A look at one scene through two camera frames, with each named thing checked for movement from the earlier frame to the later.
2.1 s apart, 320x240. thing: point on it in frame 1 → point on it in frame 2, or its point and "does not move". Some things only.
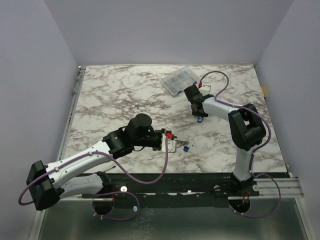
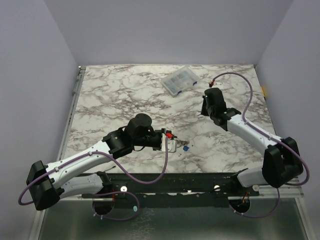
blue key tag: x=185 y=148 does not move
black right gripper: x=190 y=90 → x=204 y=106
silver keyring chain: x=182 y=142 does not move
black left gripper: x=160 y=132 does not move
